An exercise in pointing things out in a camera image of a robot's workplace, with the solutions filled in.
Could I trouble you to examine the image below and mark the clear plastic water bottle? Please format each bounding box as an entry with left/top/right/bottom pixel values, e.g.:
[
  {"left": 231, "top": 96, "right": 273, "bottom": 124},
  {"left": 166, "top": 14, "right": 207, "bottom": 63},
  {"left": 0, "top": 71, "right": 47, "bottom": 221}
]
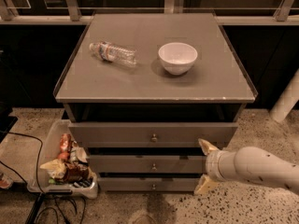
[{"left": 89, "top": 41, "right": 136, "bottom": 67}]

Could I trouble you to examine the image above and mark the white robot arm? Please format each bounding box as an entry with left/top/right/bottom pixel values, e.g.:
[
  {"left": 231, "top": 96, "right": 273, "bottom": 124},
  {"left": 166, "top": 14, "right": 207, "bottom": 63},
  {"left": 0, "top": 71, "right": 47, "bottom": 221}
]
[{"left": 193, "top": 76, "right": 299, "bottom": 195}]

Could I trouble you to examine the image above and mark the black device on floor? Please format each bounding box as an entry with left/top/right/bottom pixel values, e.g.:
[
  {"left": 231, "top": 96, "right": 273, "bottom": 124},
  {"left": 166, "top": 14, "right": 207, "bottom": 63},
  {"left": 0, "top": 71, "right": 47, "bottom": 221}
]
[{"left": 0, "top": 102, "right": 18, "bottom": 143}]

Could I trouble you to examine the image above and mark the grey top drawer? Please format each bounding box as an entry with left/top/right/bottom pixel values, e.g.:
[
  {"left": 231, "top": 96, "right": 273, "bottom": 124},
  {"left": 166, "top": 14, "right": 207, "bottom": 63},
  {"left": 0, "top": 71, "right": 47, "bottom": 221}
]
[{"left": 69, "top": 122, "right": 237, "bottom": 148}]

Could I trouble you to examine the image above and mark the metal window railing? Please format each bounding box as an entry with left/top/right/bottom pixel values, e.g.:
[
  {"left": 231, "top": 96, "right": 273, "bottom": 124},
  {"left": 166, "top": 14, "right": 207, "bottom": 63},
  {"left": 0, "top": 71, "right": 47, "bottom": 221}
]
[{"left": 0, "top": 0, "right": 299, "bottom": 26}]

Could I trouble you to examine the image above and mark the white bowl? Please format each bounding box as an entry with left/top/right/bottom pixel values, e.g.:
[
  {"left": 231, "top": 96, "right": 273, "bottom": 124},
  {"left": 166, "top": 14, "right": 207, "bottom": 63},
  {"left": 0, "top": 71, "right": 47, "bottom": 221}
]
[{"left": 158, "top": 42, "right": 198, "bottom": 76}]

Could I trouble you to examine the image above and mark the red white object at edge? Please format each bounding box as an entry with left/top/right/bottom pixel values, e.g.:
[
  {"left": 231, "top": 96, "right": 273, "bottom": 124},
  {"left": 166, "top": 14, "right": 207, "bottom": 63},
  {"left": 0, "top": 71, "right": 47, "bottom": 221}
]
[{"left": 0, "top": 172, "right": 13, "bottom": 189}]

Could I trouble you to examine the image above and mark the grey bottom drawer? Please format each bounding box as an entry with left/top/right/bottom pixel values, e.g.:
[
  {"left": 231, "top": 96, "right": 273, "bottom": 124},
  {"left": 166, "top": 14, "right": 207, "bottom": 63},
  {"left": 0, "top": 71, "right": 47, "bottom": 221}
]
[{"left": 98, "top": 177, "right": 199, "bottom": 192}]

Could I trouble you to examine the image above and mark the grey drawer cabinet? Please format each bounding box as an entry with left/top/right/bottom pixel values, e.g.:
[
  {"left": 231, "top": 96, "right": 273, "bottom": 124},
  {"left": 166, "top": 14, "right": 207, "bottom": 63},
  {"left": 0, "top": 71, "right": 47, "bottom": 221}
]
[{"left": 54, "top": 13, "right": 257, "bottom": 179}]

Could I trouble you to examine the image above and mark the yellow chip bag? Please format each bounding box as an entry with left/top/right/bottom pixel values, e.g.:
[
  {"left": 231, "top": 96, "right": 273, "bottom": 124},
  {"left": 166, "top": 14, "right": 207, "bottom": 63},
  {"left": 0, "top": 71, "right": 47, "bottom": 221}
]
[{"left": 40, "top": 159, "right": 66, "bottom": 179}]

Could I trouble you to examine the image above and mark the clear plastic storage bin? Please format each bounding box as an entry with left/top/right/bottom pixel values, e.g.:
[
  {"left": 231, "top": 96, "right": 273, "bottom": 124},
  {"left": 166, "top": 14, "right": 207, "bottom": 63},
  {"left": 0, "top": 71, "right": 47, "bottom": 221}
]
[{"left": 27, "top": 119, "right": 98, "bottom": 199}]

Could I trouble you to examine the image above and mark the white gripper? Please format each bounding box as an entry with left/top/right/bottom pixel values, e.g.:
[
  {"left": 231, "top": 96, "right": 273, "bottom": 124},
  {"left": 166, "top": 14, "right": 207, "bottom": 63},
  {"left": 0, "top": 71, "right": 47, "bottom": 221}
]
[{"left": 193, "top": 138, "right": 236, "bottom": 195}]

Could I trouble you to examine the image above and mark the brown snack bag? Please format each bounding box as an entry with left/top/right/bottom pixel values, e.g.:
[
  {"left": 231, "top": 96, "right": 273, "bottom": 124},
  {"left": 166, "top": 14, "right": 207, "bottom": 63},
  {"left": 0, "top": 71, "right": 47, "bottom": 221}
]
[{"left": 63, "top": 163, "right": 90, "bottom": 183}]

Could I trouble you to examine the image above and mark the grey drawer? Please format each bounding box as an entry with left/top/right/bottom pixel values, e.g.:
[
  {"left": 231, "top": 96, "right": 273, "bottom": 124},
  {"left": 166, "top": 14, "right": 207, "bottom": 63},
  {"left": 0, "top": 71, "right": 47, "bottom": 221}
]
[
  {"left": 69, "top": 122, "right": 237, "bottom": 148},
  {"left": 89, "top": 155, "right": 206, "bottom": 174},
  {"left": 98, "top": 177, "right": 199, "bottom": 192}
]

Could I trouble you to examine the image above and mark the black cable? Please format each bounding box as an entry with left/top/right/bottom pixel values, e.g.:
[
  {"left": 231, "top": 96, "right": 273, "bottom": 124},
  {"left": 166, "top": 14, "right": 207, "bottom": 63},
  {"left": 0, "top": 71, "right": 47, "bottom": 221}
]
[{"left": 0, "top": 130, "right": 87, "bottom": 224}]

